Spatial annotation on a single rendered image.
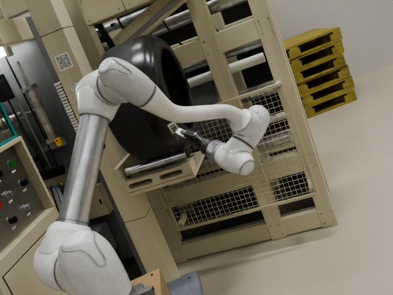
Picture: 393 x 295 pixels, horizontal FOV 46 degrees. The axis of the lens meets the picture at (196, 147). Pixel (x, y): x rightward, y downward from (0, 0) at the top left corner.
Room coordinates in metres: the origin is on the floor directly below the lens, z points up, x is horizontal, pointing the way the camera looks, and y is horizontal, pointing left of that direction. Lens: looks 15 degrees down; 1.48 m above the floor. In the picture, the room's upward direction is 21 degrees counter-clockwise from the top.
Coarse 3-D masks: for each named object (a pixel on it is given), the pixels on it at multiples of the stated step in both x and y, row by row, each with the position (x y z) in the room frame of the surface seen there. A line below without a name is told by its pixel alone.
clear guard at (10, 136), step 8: (0, 104) 2.17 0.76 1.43; (0, 112) 2.15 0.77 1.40; (0, 120) 2.13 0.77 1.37; (8, 120) 2.17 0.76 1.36; (0, 128) 2.10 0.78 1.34; (8, 128) 2.15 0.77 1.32; (0, 136) 2.08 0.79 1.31; (8, 136) 2.13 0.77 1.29; (16, 136) 2.17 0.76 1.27; (0, 144) 2.04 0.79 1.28
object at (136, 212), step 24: (24, 0) 2.37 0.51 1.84; (48, 0) 2.33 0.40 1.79; (48, 24) 2.35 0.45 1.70; (72, 24) 2.45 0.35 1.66; (48, 48) 2.36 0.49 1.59; (72, 48) 2.34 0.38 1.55; (72, 72) 2.34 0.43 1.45; (72, 96) 2.36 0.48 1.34; (120, 192) 2.35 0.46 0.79; (144, 216) 2.33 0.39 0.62; (144, 240) 2.35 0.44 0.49; (144, 264) 2.36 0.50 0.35; (168, 264) 2.36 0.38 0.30
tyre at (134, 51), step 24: (120, 48) 2.25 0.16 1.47; (144, 48) 2.17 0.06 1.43; (168, 48) 2.40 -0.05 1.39; (144, 72) 2.08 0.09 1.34; (168, 72) 2.59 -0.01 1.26; (168, 96) 2.10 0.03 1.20; (192, 96) 2.54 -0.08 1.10; (120, 120) 2.08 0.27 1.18; (144, 120) 2.05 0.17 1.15; (120, 144) 2.16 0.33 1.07; (144, 144) 2.11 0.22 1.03; (168, 144) 2.11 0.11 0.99
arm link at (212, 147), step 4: (212, 140) 1.86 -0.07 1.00; (216, 140) 1.86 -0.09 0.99; (212, 144) 1.84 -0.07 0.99; (216, 144) 1.83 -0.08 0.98; (220, 144) 1.82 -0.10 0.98; (208, 148) 1.84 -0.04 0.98; (212, 148) 1.82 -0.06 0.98; (216, 148) 1.81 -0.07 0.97; (208, 152) 1.84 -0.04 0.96; (212, 152) 1.82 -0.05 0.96; (208, 156) 1.85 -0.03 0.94; (212, 156) 1.81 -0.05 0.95; (212, 160) 1.83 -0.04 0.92
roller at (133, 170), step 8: (176, 152) 2.19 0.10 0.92; (184, 152) 2.17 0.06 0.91; (152, 160) 2.22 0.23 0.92; (160, 160) 2.20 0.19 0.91; (168, 160) 2.18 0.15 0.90; (176, 160) 2.18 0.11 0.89; (128, 168) 2.25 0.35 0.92; (136, 168) 2.23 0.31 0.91; (144, 168) 2.22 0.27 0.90; (152, 168) 2.21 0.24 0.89
